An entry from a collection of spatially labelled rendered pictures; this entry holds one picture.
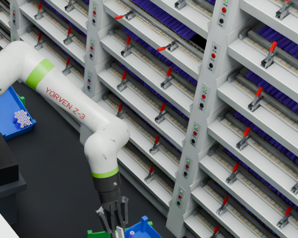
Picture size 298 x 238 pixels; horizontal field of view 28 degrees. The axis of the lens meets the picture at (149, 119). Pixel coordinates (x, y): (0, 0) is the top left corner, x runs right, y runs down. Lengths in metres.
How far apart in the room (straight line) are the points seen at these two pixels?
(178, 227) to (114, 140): 0.90
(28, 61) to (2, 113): 1.21
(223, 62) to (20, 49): 0.71
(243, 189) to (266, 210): 0.13
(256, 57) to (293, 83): 0.17
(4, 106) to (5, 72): 1.29
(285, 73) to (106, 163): 0.66
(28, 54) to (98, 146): 0.42
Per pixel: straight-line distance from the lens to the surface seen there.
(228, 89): 2.20
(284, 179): 2.18
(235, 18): 2.05
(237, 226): 2.48
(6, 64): 2.03
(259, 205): 2.33
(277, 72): 2.01
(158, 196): 2.78
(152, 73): 2.52
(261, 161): 2.22
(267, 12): 1.95
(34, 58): 2.09
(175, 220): 2.76
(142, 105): 2.64
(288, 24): 1.92
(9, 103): 3.31
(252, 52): 2.08
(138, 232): 2.38
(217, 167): 2.42
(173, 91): 2.44
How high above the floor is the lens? 2.16
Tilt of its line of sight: 40 degrees down
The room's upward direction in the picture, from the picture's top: 9 degrees clockwise
